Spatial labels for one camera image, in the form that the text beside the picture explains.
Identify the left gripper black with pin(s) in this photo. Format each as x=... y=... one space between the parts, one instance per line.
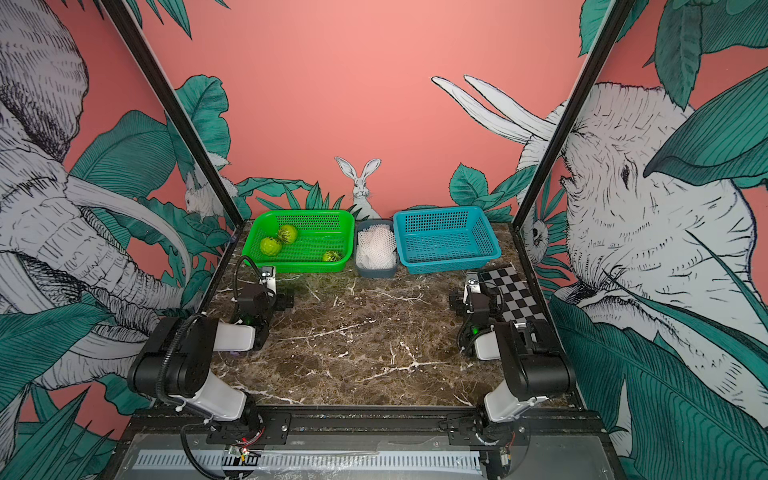
x=280 y=302

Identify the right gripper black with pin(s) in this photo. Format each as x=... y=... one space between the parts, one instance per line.
x=457 y=301

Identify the custard apple with dark spots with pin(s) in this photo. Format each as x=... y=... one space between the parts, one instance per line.
x=331 y=256

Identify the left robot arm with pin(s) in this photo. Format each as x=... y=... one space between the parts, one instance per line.
x=174 y=365

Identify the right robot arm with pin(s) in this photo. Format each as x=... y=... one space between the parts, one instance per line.
x=534 y=365

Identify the custard apple green lower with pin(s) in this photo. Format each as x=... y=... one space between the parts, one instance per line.
x=270 y=246

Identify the custard apple green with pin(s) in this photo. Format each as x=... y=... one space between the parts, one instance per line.
x=288 y=234
x=270 y=246

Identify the custard apple green upper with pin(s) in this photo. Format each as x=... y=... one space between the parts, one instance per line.
x=288 y=234

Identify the grey bin of foam nets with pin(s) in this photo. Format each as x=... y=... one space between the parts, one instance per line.
x=375 y=252

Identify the checkerboard calibration board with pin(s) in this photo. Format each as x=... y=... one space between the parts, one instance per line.
x=514 y=299

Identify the green plastic basket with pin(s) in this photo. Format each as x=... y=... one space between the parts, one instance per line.
x=319 y=231

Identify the teal plastic basket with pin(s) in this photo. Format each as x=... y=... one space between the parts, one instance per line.
x=439 y=240

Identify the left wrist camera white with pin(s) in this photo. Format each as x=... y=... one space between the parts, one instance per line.
x=268 y=279

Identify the black front frame rail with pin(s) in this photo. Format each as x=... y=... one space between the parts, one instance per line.
x=276 y=425

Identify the white slotted cable duct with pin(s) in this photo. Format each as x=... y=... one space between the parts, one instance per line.
x=459 y=462

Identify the black frame post left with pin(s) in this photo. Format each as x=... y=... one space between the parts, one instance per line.
x=123 y=20

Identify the black frame post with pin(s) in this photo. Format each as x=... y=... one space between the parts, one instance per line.
x=123 y=20
x=616 y=16

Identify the black frame post right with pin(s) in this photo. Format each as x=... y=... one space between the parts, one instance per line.
x=616 y=16

